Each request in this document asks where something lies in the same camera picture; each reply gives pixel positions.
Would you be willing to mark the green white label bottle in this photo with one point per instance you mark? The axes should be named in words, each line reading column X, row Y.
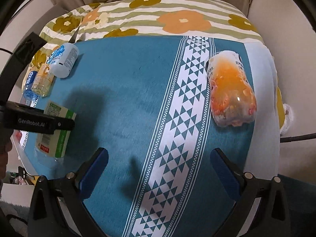
column 55, row 145

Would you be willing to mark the white blue label bottle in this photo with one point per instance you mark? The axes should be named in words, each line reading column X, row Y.
column 62, row 60

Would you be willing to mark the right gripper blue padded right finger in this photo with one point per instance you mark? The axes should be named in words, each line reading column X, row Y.
column 231, row 177

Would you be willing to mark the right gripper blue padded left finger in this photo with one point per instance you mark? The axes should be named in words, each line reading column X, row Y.
column 90, row 171

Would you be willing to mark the floral striped quilt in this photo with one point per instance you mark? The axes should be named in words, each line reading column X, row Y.
column 158, row 17

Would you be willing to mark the teal patterned table cloth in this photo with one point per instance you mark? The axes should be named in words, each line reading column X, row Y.
column 146, row 100

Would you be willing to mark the blue label water bottle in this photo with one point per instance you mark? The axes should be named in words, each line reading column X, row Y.
column 28, row 94

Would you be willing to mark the orange patterned plastic bottle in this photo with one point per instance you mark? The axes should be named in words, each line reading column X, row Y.
column 232, row 99

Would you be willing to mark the yellow clear small bottle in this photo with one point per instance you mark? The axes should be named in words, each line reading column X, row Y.
column 43, row 81

